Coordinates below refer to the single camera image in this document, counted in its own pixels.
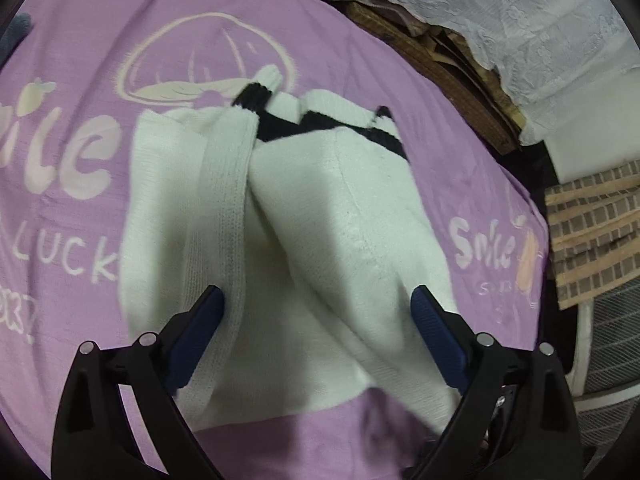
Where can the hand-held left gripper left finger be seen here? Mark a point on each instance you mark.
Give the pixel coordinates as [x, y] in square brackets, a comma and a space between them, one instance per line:
[200, 330]

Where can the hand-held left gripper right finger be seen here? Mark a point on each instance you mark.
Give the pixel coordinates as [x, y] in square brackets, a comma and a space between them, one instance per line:
[440, 340]

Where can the white sweater with black stripes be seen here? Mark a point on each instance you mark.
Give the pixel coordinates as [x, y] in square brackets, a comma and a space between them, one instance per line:
[320, 220]

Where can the white fan grille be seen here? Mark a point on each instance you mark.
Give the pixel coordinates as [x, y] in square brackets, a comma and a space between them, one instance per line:
[610, 350]

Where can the brown checkered cloth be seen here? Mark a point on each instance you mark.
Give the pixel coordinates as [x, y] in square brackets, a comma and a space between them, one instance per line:
[595, 230]

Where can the purple printed blanket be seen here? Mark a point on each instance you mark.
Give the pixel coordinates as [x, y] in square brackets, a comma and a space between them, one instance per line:
[90, 85]

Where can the brown woven mat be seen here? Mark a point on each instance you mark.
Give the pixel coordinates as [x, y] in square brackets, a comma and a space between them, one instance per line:
[450, 70]

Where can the white lace cloth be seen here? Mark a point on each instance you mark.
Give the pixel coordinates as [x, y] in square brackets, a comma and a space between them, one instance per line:
[530, 35]

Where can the blue cloth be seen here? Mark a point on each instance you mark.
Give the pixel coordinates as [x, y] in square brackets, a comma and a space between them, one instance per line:
[15, 30]

